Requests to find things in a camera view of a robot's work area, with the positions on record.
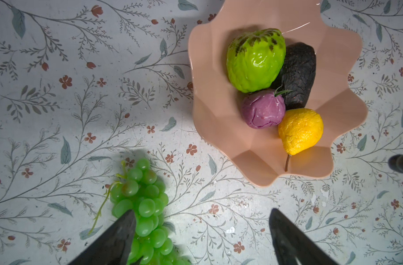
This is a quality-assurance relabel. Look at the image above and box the yellow pear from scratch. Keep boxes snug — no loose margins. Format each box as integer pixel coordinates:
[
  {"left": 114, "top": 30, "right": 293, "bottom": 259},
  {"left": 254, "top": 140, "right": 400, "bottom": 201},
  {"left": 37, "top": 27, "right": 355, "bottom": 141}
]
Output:
[{"left": 278, "top": 108, "right": 324, "bottom": 172}]

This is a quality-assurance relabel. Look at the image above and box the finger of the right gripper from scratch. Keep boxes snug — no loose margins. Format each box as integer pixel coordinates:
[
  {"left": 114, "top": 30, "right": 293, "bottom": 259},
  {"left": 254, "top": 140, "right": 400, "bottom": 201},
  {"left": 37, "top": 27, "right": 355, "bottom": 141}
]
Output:
[{"left": 387, "top": 145, "right": 403, "bottom": 176}]

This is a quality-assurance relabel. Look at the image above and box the purple round fruit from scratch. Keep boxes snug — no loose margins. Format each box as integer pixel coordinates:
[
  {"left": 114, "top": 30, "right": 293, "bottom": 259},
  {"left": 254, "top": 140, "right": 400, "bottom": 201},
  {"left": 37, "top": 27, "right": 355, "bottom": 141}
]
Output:
[{"left": 241, "top": 88, "right": 291, "bottom": 129}]

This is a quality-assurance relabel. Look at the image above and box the dark brown avocado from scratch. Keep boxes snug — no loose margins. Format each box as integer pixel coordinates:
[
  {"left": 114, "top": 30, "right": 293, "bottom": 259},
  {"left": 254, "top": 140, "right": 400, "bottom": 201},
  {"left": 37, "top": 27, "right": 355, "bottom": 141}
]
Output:
[{"left": 271, "top": 42, "right": 316, "bottom": 110}]

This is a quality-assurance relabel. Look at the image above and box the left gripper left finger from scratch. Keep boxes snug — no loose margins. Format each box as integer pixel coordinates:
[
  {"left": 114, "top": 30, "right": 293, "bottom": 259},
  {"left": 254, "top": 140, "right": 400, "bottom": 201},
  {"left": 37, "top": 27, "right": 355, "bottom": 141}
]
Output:
[{"left": 70, "top": 210, "right": 137, "bottom": 265}]

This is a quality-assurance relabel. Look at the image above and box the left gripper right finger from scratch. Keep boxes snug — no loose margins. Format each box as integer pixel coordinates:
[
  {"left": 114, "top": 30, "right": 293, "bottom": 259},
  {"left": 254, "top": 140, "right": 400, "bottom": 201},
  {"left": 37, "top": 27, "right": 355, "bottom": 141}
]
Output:
[{"left": 269, "top": 208, "right": 336, "bottom": 265}]

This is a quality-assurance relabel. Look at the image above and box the green grape bunch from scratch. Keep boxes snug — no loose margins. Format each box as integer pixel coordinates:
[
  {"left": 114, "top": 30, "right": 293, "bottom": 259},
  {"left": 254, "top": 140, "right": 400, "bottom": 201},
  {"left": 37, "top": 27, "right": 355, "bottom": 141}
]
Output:
[{"left": 105, "top": 158, "right": 191, "bottom": 265}]

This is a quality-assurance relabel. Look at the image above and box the pink scalloped fruit bowl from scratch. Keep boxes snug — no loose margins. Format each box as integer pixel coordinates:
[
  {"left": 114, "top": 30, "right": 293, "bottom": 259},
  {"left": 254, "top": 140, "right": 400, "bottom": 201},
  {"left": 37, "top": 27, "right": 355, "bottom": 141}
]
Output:
[{"left": 187, "top": 0, "right": 369, "bottom": 188}]

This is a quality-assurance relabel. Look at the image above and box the bright green custard apple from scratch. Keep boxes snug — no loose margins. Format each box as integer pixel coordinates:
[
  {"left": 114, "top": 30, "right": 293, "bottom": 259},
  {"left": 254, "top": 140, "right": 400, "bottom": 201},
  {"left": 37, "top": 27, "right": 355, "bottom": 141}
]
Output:
[{"left": 226, "top": 28, "right": 286, "bottom": 93}]

